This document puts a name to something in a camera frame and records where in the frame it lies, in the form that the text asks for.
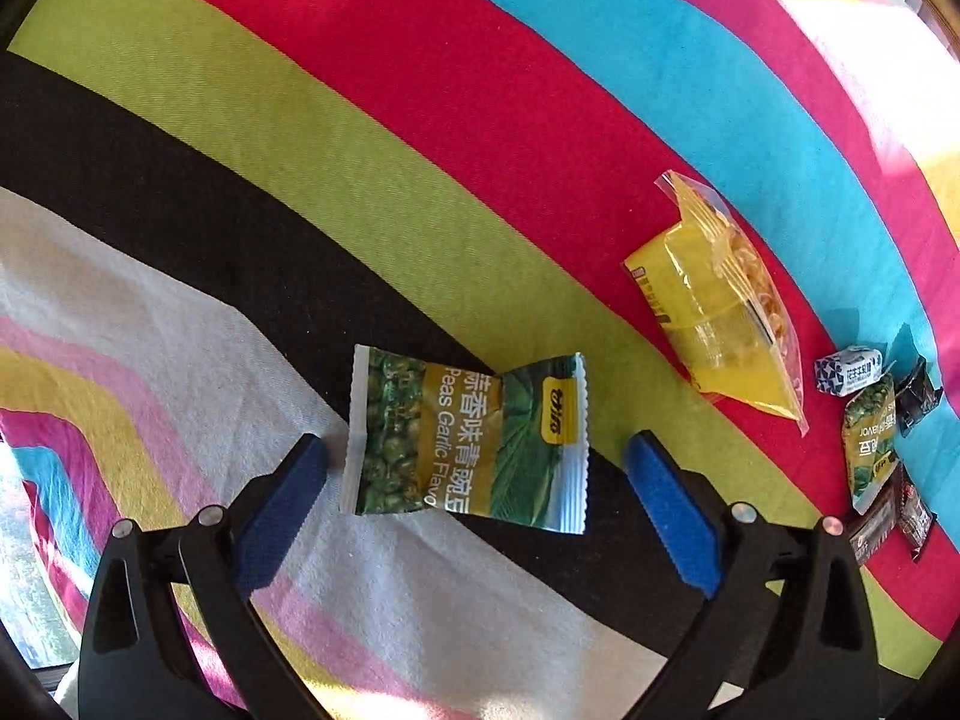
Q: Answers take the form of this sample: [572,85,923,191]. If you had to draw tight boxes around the colourful striped cloth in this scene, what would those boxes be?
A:
[0,0,960,720]

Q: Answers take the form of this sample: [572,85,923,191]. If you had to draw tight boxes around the green pea snack packet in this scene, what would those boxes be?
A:
[341,345,590,536]
[841,373,899,512]

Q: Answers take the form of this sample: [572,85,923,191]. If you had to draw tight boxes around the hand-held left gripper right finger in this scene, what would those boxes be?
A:
[626,431,880,720]

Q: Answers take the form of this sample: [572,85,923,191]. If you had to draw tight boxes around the small blue white candy packet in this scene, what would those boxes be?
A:
[814,345,884,397]

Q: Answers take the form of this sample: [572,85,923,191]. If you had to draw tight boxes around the black snack packet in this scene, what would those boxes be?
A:
[892,356,944,437]

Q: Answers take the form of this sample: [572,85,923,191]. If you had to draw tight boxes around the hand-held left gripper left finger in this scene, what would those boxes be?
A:
[77,433,331,720]

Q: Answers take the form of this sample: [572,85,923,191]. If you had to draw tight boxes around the brown chocolate wafer packet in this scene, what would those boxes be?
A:
[847,478,901,567]
[894,465,938,563]

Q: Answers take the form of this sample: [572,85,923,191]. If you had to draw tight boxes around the yellow snack packet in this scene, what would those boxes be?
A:
[622,171,811,436]

